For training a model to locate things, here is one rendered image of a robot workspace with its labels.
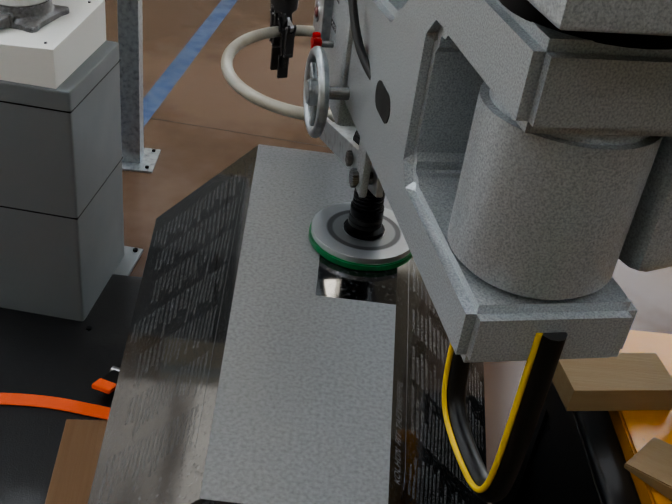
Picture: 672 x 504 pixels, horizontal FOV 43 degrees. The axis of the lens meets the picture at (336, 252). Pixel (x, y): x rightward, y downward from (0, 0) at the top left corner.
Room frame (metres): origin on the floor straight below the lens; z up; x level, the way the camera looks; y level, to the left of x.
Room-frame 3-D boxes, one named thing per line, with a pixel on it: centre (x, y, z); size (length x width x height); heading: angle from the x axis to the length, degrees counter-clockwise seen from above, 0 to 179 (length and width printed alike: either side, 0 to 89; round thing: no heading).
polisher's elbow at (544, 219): (0.83, -0.22, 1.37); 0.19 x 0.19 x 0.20
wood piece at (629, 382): (1.19, -0.53, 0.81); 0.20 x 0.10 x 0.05; 102
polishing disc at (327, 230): (1.47, -0.05, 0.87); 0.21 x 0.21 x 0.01
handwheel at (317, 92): (1.32, 0.04, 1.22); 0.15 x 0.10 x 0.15; 15
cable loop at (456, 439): (0.83, -0.22, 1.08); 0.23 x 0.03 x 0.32; 15
